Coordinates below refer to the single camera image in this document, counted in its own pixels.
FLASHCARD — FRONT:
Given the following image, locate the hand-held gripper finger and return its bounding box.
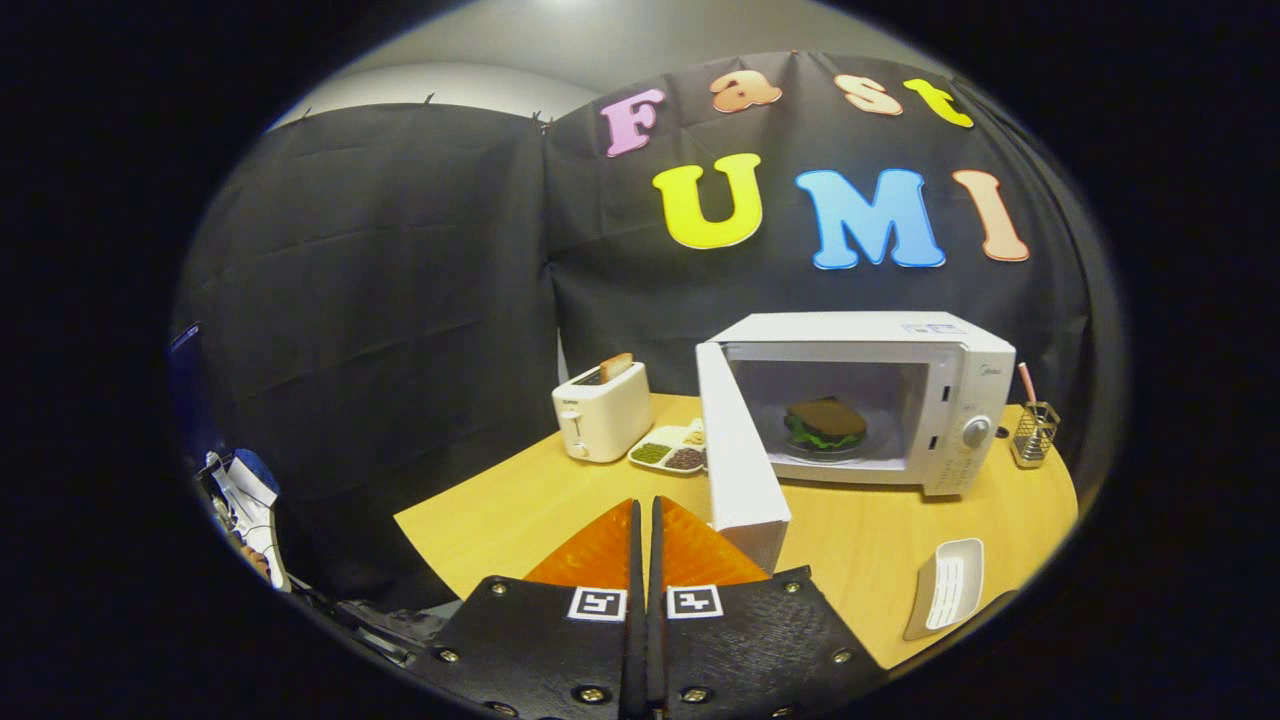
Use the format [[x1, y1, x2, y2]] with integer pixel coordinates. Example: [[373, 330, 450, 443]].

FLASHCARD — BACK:
[[430, 497, 646, 719], [648, 495, 891, 719]]

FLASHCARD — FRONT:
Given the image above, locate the brown bread lettuce sandwich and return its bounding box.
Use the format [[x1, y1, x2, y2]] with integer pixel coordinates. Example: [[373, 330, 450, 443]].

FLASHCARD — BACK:
[[782, 397, 869, 453]]

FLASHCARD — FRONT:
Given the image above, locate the white microwave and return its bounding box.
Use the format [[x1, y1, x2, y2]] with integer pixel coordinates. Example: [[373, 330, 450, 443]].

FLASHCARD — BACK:
[[695, 311, 1017, 576]]

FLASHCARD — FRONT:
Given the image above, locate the white divided snack tray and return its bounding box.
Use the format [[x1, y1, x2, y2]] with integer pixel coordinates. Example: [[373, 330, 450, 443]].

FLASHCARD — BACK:
[[627, 420, 707, 475]]

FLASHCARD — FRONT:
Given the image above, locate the white toaster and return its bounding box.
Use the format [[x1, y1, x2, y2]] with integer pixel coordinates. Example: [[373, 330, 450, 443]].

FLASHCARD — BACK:
[[551, 362, 654, 464]]

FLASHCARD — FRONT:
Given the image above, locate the white rectangular dish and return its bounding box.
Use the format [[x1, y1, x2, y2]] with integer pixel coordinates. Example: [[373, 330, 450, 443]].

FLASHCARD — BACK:
[[903, 538, 986, 642]]

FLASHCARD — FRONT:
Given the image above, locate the white and blue object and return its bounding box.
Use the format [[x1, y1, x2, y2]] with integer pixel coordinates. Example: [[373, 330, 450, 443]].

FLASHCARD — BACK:
[[205, 448, 291, 593]]

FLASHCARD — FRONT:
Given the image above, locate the computer monitor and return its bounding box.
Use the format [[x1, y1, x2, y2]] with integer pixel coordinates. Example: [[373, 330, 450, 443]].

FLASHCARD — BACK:
[[168, 322, 216, 471]]

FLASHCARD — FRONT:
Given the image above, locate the wire mesh holder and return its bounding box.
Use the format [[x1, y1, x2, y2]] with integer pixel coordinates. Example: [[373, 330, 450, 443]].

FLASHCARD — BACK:
[[1010, 401, 1061, 469]]

